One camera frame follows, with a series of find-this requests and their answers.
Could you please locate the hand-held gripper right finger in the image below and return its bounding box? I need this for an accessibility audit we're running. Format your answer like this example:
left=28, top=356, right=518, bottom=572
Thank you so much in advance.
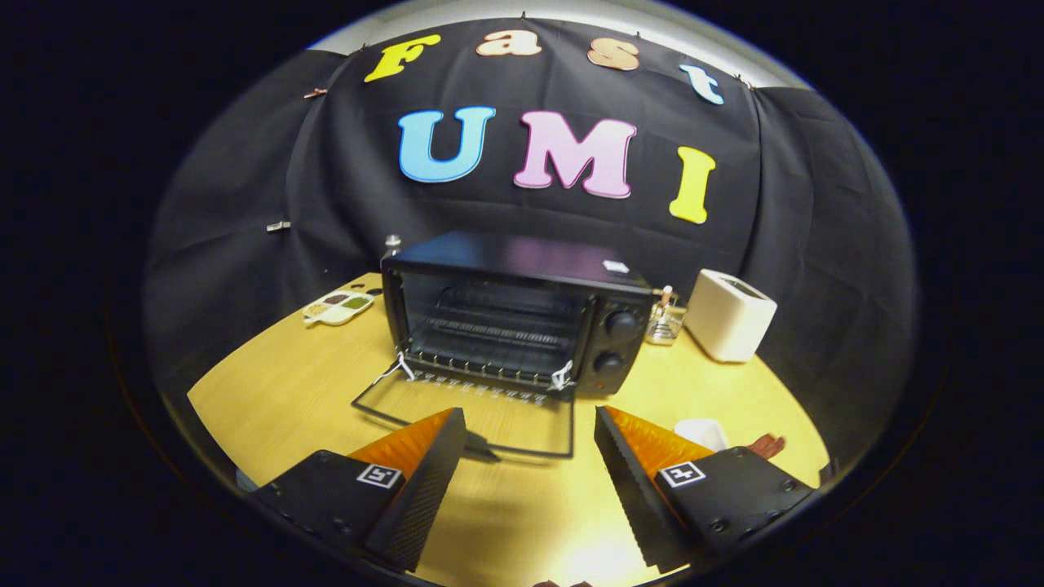
left=594, top=405, right=819, bottom=574

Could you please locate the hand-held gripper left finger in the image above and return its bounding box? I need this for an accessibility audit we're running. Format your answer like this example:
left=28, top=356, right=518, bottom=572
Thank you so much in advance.
left=249, top=408, right=467, bottom=573

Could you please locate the white bread toaster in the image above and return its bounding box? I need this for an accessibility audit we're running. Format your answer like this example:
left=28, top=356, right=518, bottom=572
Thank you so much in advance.
left=683, top=269, right=777, bottom=364

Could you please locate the wire basket with utensils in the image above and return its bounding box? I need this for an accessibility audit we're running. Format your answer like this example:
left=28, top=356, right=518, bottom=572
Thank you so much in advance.
left=644, top=285, right=686, bottom=346

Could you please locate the white square plate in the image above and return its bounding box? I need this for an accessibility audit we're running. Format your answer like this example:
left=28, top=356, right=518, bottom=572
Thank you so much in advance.
left=674, top=418, right=728, bottom=453

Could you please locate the white divided spice dish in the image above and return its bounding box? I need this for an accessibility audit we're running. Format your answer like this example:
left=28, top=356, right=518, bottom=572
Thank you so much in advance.
left=303, top=289, right=375, bottom=327

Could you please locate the black backdrop cloth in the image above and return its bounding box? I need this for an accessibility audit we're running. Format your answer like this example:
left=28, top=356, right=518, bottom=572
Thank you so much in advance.
left=143, top=16, right=918, bottom=466

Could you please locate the black toaster oven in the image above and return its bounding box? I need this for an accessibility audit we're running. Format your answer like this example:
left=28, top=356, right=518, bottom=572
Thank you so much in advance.
left=351, top=231, right=657, bottom=461

